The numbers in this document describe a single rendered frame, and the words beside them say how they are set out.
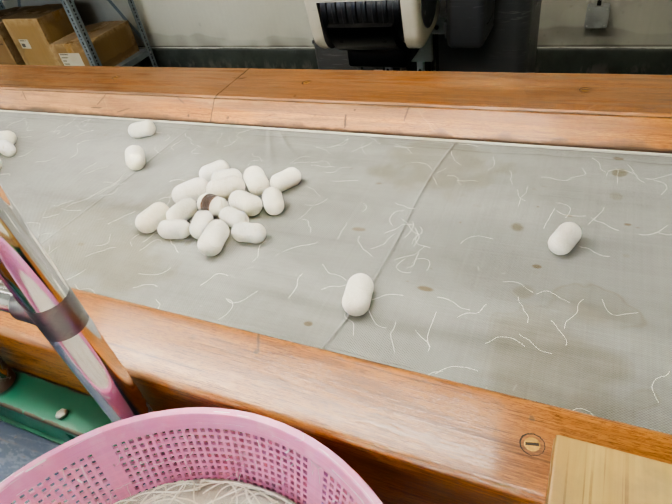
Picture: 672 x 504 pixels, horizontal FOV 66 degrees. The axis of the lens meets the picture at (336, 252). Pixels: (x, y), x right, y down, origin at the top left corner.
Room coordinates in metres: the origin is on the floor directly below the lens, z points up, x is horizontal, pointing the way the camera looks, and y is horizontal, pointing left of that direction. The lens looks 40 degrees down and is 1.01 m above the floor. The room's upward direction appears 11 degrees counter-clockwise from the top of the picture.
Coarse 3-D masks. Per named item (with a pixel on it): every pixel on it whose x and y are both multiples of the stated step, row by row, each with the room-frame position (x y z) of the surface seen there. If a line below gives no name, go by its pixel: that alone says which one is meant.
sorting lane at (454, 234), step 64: (0, 128) 0.74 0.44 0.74; (64, 128) 0.70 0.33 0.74; (192, 128) 0.62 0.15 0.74; (256, 128) 0.58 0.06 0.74; (64, 192) 0.52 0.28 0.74; (128, 192) 0.49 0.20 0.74; (320, 192) 0.42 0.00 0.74; (384, 192) 0.40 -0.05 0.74; (448, 192) 0.38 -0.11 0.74; (512, 192) 0.36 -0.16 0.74; (576, 192) 0.34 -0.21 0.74; (640, 192) 0.33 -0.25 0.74; (64, 256) 0.40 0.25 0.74; (128, 256) 0.38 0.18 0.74; (192, 256) 0.36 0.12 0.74; (256, 256) 0.34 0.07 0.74; (320, 256) 0.33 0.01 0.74; (384, 256) 0.31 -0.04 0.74; (448, 256) 0.30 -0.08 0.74; (512, 256) 0.28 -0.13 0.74; (576, 256) 0.27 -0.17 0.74; (640, 256) 0.26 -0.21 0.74; (256, 320) 0.27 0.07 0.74; (320, 320) 0.26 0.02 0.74; (384, 320) 0.24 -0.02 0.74; (448, 320) 0.23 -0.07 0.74; (512, 320) 0.22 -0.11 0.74; (576, 320) 0.21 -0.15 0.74; (640, 320) 0.20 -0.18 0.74; (512, 384) 0.17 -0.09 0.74; (576, 384) 0.17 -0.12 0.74; (640, 384) 0.16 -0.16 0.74
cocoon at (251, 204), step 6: (234, 192) 0.42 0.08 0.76; (240, 192) 0.41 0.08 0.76; (246, 192) 0.41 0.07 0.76; (234, 198) 0.41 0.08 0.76; (240, 198) 0.41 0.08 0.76; (246, 198) 0.40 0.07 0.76; (252, 198) 0.40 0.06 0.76; (258, 198) 0.40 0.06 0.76; (234, 204) 0.41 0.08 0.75; (240, 204) 0.40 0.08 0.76; (246, 204) 0.40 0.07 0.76; (252, 204) 0.40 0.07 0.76; (258, 204) 0.40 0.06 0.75; (240, 210) 0.40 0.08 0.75; (246, 210) 0.40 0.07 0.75; (252, 210) 0.39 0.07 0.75; (258, 210) 0.40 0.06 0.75
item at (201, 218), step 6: (204, 210) 0.40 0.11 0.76; (198, 216) 0.39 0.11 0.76; (204, 216) 0.39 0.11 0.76; (210, 216) 0.39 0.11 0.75; (192, 222) 0.38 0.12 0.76; (198, 222) 0.38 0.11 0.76; (204, 222) 0.38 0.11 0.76; (192, 228) 0.38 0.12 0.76; (198, 228) 0.38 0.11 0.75; (204, 228) 0.38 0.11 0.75; (192, 234) 0.38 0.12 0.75; (198, 234) 0.37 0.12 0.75
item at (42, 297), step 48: (0, 192) 0.20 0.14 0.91; (0, 240) 0.19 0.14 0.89; (0, 288) 0.22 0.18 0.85; (48, 288) 0.20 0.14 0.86; (48, 336) 0.19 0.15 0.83; (96, 336) 0.20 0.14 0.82; (0, 384) 0.27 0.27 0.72; (48, 384) 0.27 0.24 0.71; (96, 384) 0.19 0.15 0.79; (48, 432) 0.25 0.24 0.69
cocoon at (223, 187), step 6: (216, 180) 0.44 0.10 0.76; (222, 180) 0.44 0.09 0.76; (228, 180) 0.44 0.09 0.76; (234, 180) 0.44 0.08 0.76; (240, 180) 0.44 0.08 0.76; (210, 186) 0.44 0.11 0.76; (216, 186) 0.43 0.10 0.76; (222, 186) 0.43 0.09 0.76; (228, 186) 0.43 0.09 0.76; (234, 186) 0.43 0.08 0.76; (240, 186) 0.43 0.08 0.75; (210, 192) 0.43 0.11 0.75; (216, 192) 0.43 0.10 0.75; (222, 192) 0.43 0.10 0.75; (228, 192) 0.43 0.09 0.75; (228, 198) 0.43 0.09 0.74
